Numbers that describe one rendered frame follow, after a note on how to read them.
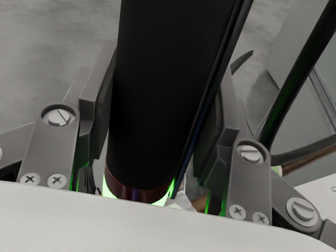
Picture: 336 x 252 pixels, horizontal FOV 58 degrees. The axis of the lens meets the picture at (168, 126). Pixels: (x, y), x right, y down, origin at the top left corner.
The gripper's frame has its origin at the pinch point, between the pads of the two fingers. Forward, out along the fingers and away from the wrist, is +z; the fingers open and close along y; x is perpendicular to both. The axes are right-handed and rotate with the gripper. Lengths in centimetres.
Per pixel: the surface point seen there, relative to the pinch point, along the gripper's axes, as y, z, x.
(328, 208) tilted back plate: 32.8, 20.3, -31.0
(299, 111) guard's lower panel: 71, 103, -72
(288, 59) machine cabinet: 127, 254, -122
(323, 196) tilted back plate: 33, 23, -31
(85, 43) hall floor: -70, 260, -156
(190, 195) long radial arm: 12, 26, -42
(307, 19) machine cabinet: 126, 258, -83
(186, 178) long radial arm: 11, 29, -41
